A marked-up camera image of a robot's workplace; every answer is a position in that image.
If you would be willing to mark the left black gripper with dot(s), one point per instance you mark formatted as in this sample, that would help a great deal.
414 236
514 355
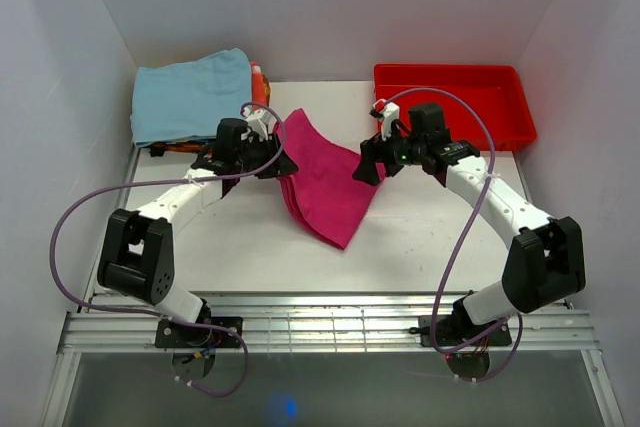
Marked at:
282 167

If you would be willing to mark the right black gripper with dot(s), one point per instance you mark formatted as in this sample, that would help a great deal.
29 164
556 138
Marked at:
366 170

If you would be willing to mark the pink trousers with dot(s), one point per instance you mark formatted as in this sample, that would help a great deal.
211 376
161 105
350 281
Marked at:
322 197

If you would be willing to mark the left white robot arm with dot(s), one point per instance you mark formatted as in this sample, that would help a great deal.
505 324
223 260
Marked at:
137 257

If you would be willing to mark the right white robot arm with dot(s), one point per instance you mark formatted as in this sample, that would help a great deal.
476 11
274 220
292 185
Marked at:
545 260

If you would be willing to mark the folded orange patterned trousers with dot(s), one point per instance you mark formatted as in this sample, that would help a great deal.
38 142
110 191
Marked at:
261 91

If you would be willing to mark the red plastic tray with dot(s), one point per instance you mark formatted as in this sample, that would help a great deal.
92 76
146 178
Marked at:
494 92

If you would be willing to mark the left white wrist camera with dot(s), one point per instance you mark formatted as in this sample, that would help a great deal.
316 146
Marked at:
259 121

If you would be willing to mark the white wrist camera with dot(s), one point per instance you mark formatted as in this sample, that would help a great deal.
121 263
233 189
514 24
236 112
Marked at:
259 121
385 112

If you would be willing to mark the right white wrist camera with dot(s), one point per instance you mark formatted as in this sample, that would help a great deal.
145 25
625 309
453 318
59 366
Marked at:
385 112

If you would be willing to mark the aluminium rail frame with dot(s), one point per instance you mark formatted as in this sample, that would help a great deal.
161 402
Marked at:
327 333

